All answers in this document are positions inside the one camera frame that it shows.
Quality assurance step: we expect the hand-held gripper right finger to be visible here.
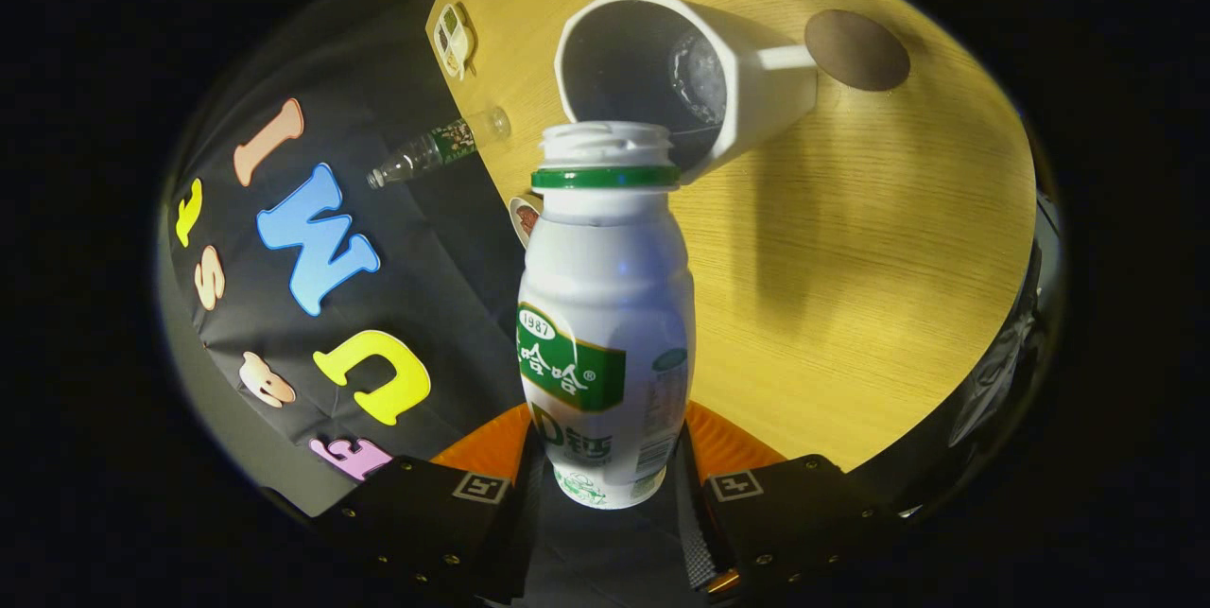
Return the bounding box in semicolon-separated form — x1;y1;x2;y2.
672;402;901;605

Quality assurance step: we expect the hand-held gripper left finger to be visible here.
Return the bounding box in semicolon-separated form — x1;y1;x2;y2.
312;405;547;605

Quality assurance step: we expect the white juice bottle green label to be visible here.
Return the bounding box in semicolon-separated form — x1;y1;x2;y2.
516;120;699;512

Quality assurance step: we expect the white cup wooden handle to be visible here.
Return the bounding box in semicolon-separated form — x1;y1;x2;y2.
553;0;912;186

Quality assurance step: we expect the clear plastic water bottle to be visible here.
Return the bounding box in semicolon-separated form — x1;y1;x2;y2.
366;106;513;191

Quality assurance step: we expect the wooden table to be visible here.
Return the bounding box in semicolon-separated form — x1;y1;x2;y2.
424;0;1039;474

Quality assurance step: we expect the black backdrop cloth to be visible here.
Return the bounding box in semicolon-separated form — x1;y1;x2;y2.
159;0;682;595

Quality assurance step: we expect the white round plate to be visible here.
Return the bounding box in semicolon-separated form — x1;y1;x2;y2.
508;195;545;251

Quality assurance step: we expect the white divided snack dish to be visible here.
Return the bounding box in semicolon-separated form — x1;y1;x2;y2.
432;2;476;82

